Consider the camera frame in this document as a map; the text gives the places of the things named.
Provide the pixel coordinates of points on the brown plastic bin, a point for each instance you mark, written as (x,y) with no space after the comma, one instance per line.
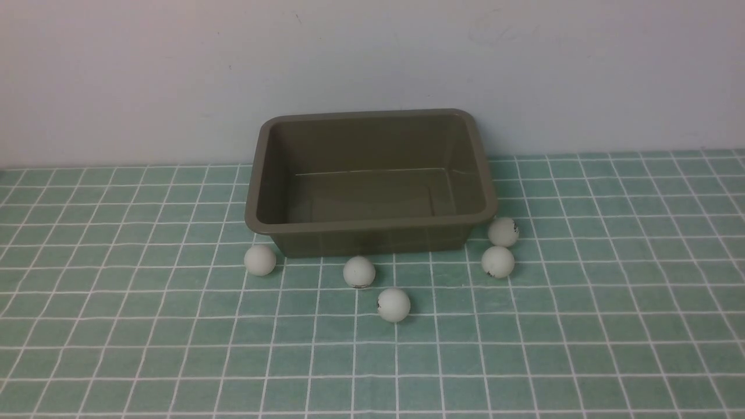
(375,182)

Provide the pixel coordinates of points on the white ping-pong ball DHS logo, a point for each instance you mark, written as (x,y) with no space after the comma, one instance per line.
(393,305)

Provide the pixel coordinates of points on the white ping-pong ball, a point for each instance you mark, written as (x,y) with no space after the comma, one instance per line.
(498,262)
(503,231)
(359,272)
(260,260)

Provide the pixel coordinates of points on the green checkered tablecloth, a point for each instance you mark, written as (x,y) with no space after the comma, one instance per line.
(124,295)

